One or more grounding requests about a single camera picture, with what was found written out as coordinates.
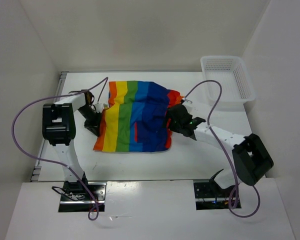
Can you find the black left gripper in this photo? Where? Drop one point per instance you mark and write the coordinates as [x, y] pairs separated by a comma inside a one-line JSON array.
[[94, 126]]

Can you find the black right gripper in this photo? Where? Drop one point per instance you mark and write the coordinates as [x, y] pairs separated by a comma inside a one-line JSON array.
[[171, 125]]

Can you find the rainbow striped shorts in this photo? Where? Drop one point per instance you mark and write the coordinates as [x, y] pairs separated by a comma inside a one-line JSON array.
[[134, 120]]

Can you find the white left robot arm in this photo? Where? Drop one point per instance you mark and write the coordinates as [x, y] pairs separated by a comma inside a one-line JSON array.
[[59, 129]]

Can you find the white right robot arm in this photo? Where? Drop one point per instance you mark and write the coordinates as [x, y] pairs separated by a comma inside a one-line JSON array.
[[249, 158]]

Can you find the white plastic basket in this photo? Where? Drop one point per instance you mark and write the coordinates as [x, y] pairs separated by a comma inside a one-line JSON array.
[[233, 76]]

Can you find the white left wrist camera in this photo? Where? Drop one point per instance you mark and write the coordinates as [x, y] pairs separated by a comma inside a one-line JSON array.
[[99, 107]]

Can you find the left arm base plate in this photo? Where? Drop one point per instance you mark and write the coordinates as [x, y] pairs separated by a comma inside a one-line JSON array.
[[71, 202]]

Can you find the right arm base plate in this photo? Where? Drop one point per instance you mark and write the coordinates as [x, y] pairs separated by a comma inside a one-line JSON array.
[[209, 196]]

